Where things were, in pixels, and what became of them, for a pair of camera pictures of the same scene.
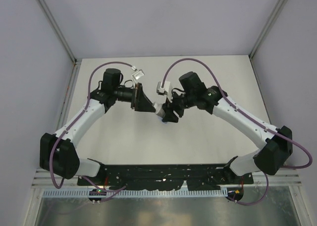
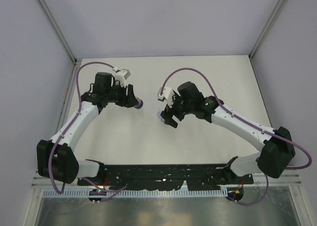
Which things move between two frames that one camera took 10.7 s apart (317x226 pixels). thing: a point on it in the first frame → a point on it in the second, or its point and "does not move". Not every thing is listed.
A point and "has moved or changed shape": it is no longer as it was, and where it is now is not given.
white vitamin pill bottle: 159,109 has moved or changed shape
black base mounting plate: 197,177 does not move
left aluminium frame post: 56,26 does not move
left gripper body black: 133,96 → 119,95
